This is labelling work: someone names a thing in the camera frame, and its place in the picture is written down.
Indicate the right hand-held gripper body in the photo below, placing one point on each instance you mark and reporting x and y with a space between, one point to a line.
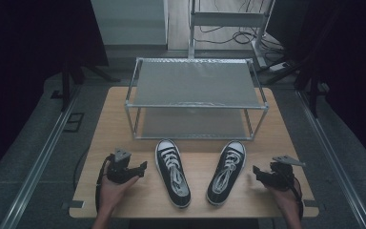
281 178

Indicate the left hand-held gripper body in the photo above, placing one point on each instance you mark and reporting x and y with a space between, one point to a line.
119 171

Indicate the black canvas sneaker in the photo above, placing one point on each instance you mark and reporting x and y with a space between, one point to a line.
173 173
226 173

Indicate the two-tier metal shoe rack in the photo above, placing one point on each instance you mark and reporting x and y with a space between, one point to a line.
197 82

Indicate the person's left hand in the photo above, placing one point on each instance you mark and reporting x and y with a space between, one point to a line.
112 194

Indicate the person's right hand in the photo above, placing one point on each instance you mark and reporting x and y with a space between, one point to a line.
287 200

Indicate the black tripod stand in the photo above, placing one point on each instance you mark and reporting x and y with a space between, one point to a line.
313 95
66 86

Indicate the white power strip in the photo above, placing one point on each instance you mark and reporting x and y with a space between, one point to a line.
278 66

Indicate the dark curtain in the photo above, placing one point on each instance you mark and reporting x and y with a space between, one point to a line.
28 63
352 63

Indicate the grey cabinet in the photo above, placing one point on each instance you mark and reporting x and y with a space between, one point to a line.
130 22

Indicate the white metal stand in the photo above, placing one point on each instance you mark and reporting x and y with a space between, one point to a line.
228 19

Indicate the aluminium floor rail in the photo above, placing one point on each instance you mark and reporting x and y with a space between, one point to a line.
333 159
41 162

